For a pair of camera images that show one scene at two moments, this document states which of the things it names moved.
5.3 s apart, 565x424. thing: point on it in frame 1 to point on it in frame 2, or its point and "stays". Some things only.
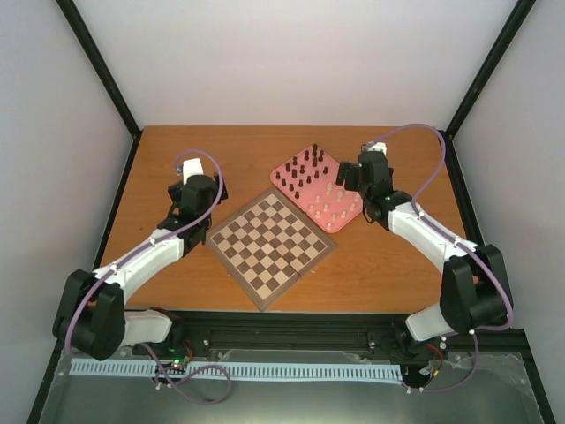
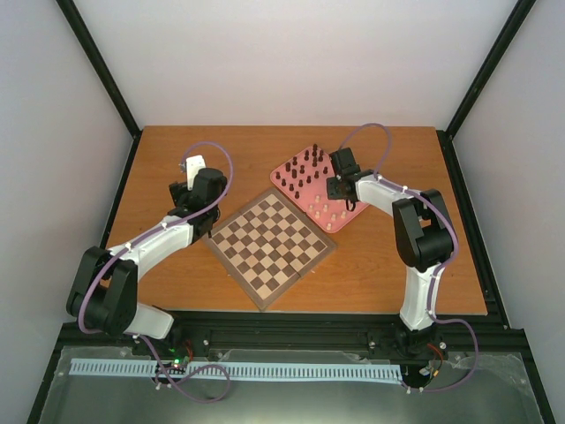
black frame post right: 495,56 stays
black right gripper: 349,169 to 330,192
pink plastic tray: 309,177 stays
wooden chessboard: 271,248 stays
